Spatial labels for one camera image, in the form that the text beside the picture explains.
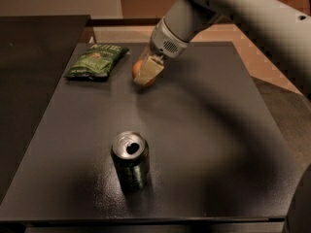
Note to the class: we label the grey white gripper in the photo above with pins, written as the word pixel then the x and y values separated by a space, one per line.
pixel 166 41

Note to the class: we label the orange fruit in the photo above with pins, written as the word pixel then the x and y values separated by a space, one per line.
pixel 138 71

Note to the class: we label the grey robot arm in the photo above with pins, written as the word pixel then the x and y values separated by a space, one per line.
pixel 280 32

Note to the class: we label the green jalapeno chip bag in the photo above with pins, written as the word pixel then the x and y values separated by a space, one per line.
pixel 96 63

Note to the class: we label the dark green soda can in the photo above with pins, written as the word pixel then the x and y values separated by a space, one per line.
pixel 130 154

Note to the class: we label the dark side table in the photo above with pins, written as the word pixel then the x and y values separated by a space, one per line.
pixel 34 51

